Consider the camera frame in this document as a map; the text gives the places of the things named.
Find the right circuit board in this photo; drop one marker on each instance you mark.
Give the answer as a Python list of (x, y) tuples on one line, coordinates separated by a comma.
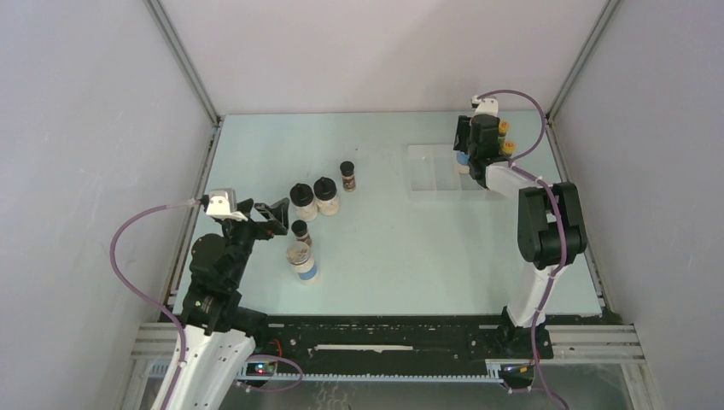
[(523, 371)]

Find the small black cap spice bottle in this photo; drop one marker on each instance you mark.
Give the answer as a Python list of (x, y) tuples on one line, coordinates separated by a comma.
[(347, 169)]

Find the circuit board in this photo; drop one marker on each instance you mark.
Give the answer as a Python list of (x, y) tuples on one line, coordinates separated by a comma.
[(523, 371), (260, 369)]

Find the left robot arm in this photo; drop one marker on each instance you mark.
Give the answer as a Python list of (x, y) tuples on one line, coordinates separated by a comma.
[(217, 334)]

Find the small dark pepper bottle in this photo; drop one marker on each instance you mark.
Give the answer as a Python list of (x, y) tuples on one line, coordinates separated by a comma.
[(301, 232)]

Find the black lid salt shaker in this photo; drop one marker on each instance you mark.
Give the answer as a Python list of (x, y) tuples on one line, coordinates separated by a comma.
[(327, 199), (304, 201)]

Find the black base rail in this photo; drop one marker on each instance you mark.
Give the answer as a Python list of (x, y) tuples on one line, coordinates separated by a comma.
[(401, 346)]

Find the left circuit board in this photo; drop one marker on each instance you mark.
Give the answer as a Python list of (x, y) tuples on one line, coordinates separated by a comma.
[(260, 369)]

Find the clear plastic organizer tray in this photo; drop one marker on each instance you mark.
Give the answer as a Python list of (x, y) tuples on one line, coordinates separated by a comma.
[(432, 175)]

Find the blue label spice jar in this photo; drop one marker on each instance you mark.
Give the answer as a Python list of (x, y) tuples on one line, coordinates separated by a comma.
[(462, 162), (299, 256)]

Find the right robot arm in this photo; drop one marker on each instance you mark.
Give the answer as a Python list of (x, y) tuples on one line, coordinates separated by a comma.
[(551, 229)]

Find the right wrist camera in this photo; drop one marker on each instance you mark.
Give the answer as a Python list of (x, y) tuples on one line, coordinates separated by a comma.
[(485, 106)]

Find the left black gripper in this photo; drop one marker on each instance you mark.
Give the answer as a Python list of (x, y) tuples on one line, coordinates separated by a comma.
[(277, 213)]

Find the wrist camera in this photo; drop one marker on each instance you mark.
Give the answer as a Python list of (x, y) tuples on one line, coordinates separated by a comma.
[(485, 106), (221, 204)]

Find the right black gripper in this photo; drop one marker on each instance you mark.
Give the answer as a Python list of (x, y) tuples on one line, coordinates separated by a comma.
[(464, 130)]

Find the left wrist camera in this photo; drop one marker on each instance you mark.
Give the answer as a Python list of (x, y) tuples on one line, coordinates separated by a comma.
[(221, 204)]

